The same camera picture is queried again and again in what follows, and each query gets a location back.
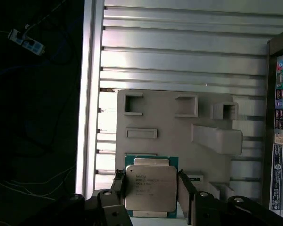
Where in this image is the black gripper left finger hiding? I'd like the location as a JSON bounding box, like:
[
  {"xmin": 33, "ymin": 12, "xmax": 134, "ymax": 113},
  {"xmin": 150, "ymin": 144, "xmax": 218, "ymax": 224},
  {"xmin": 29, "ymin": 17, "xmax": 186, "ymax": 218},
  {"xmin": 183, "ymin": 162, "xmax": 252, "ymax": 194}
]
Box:
[{"xmin": 56, "ymin": 169, "xmax": 133, "ymax": 226}]

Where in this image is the silver CPU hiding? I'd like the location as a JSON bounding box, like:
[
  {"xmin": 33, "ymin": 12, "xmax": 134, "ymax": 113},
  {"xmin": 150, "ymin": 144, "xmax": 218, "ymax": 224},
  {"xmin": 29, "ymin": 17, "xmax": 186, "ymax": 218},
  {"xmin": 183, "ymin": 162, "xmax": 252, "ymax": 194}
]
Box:
[{"xmin": 124, "ymin": 155, "xmax": 180, "ymax": 218}]

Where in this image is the grey plastic parts rack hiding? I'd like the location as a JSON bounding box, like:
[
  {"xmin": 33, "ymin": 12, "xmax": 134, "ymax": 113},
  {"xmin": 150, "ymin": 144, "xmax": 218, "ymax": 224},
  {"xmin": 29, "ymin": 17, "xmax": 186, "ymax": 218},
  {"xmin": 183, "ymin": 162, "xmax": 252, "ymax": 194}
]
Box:
[{"xmin": 115, "ymin": 89, "xmax": 244, "ymax": 226}]

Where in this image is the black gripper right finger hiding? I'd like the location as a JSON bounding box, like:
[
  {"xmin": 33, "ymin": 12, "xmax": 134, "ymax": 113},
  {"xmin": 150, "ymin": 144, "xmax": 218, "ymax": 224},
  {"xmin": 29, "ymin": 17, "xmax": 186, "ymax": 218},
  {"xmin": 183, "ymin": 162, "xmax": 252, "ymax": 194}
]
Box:
[{"xmin": 177, "ymin": 169, "xmax": 283, "ymax": 226}]

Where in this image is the white power strip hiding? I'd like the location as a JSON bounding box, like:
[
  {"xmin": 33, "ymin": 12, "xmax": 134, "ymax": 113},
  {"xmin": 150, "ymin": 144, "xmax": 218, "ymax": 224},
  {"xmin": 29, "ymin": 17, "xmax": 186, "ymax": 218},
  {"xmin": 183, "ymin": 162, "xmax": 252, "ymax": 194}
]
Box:
[{"xmin": 7, "ymin": 28, "xmax": 46, "ymax": 56}]

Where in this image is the open grey PC case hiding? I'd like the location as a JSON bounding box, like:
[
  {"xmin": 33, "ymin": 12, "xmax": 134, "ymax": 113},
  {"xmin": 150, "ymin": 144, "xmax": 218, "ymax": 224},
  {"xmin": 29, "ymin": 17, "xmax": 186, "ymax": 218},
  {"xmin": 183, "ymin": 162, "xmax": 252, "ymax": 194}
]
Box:
[{"xmin": 266, "ymin": 29, "xmax": 283, "ymax": 226}]

